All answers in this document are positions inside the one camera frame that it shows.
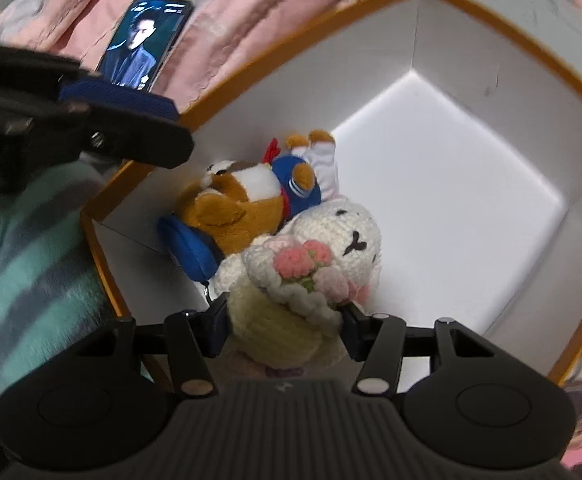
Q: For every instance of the blue zip pouch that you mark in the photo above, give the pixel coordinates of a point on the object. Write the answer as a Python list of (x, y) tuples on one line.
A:
[(191, 247)]

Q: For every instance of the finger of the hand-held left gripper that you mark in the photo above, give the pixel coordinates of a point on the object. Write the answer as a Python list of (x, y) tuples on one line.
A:
[(126, 102)]

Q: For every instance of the orange cardboard box white inside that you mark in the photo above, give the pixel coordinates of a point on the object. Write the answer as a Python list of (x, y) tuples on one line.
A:
[(451, 195)]

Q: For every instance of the brown white plush dog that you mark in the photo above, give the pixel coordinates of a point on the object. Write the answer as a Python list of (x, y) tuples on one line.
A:
[(241, 200)]

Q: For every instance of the pink blanket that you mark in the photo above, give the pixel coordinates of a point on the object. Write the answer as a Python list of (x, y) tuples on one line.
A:
[(231, 15)]

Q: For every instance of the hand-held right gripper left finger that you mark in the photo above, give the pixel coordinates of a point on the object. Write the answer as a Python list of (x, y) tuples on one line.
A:
[(218, 332)]

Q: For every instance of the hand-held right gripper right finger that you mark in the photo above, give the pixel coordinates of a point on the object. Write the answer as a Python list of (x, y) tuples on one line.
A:
[(353, 335)]

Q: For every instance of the white crochet bunny with flowers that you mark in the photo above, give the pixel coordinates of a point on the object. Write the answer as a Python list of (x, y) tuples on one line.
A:
[(321, 250)]

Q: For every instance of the person's left forearm striped sleeve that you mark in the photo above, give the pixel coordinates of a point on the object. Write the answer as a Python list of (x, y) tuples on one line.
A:
[(31, 270)]

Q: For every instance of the black smartphone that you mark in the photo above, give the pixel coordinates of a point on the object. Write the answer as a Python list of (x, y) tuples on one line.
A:
[(138, 45)]

